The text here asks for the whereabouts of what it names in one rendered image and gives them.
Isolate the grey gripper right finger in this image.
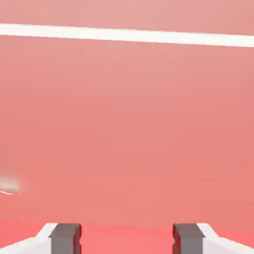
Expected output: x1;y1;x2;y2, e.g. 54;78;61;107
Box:
172;222;254;254

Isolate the large pink cabinet door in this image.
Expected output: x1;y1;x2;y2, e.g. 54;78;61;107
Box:
0;34;254;232

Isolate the pink painted cabinet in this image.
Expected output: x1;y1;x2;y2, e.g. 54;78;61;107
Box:
0;0;254;254

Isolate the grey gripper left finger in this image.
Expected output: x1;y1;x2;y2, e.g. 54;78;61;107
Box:
0;222;82;254

